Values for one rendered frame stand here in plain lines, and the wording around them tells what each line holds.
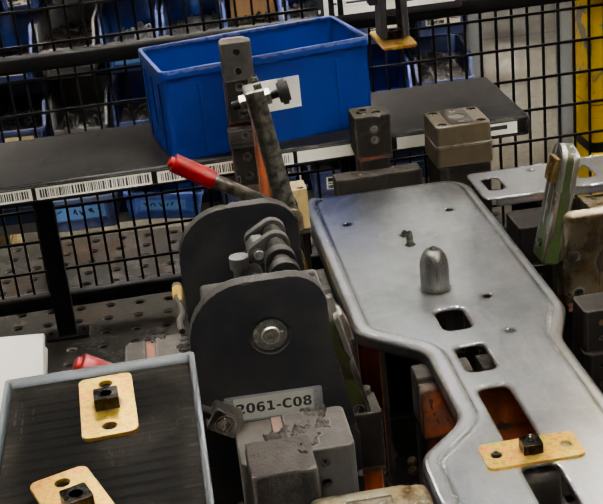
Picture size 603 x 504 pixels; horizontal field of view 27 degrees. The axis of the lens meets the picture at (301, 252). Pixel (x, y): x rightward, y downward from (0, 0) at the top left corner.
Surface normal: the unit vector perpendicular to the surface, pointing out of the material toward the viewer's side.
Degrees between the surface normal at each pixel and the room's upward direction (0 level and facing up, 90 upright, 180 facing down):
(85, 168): 0
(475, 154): 89
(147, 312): 0
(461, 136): 89
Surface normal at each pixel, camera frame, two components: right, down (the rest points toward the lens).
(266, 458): -0.11, -0.93
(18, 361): -0.07, -0.38
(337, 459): 0.14, 0.38
